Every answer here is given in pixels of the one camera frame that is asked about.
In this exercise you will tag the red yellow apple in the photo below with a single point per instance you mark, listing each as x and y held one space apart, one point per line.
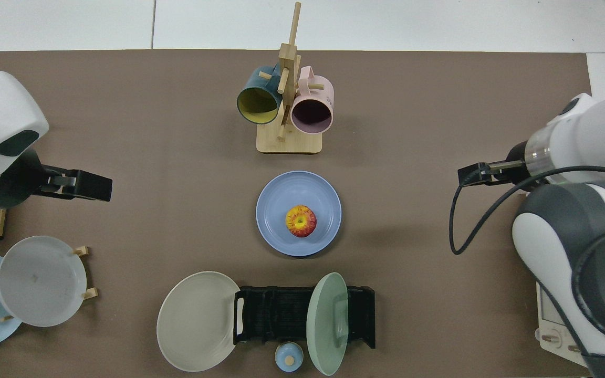
301 221

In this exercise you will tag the grey plate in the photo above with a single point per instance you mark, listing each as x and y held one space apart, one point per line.
40 281

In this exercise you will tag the wooden plate rack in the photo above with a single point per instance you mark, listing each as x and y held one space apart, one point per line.
90 293

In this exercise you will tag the pale green plate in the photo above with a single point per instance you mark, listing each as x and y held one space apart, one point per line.
323 325

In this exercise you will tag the beige plate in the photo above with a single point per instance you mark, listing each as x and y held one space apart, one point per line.
197 323

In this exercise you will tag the black dish rack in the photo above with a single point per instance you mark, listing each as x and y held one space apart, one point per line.
281 315

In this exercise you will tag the brown table cloth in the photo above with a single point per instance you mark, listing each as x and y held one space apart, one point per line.
413 294

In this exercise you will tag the pale toaster oven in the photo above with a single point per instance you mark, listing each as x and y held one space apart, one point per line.
549 315

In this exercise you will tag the pink cup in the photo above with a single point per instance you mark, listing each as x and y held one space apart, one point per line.
315 97

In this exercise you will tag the wooden cup stand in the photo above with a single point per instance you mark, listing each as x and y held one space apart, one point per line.
289 143

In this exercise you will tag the dark blue cup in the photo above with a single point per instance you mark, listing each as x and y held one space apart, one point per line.
252 84

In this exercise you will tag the small blue round thing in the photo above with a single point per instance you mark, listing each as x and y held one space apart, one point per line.
288 357

